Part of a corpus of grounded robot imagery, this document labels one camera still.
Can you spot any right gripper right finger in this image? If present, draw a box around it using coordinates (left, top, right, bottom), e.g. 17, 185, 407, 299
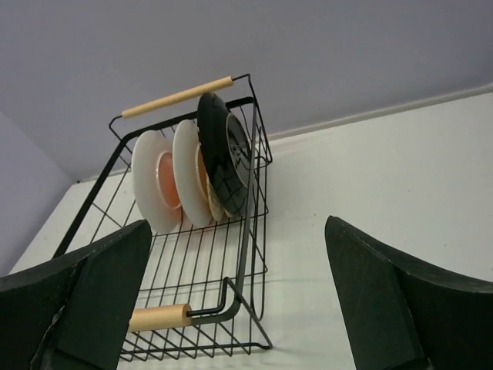
324, 216, 492, 369

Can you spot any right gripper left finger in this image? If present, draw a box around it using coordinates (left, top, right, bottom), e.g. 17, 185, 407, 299
1, 220, 152, 369

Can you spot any white plate red green rim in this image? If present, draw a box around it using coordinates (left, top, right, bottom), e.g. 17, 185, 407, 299
131, 130, 181, 234

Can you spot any orange translucent plate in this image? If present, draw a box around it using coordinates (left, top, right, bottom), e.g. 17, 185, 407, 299
156, 152, 181, 209

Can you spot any woven bamboo plate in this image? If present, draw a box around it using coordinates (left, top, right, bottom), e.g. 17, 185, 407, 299
196, 144, 224, 222

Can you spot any white plate green lettered rim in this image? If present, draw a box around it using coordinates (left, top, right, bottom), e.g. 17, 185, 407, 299
173, 119, 212, 227

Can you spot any black rimmed cream plate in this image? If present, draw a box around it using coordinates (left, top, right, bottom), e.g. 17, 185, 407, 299
197, 92, 251, 217

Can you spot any black wire dish rack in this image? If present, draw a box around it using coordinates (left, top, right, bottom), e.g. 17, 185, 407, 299
53, 73, 273, 365

